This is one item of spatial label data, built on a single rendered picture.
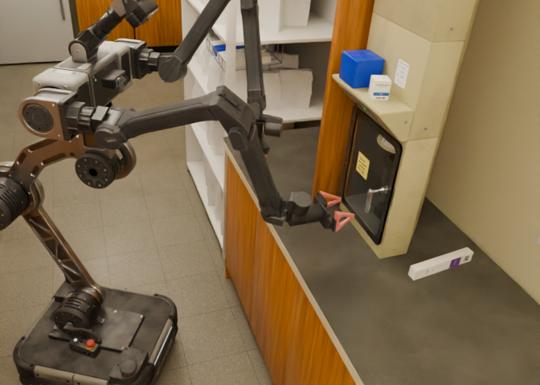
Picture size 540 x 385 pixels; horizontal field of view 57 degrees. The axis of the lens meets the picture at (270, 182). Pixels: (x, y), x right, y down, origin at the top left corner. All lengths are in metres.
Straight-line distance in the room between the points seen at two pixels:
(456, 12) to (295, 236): 0.92
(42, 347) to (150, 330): 0.46
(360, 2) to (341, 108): 0.38
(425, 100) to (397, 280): 0.61
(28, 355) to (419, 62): 1.97
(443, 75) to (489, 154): 0.51
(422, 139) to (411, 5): 0.39
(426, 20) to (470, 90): 0.58
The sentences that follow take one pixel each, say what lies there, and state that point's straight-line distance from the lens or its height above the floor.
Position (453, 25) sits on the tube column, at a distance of 1.49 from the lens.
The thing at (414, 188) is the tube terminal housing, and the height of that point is 1.23.
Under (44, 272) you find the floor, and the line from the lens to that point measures 3.24.
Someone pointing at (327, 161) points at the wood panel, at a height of 1.14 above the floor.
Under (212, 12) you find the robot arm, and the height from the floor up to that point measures 1.64.
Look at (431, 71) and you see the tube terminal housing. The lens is 1.50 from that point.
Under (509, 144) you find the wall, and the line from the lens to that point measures 1.88.
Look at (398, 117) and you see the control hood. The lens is 1.51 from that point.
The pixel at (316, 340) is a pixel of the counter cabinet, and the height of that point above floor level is 0.74.
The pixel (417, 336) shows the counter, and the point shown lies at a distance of 1.61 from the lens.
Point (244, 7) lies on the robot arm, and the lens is 1.77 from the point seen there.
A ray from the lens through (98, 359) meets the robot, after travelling 2.41.
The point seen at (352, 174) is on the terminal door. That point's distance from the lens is 1.87.
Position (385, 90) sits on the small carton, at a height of 1.54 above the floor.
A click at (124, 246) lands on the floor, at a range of 3.30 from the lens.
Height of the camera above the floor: 2.09
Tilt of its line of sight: 33 degrees down
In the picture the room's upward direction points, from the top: 4 degrees clockwise
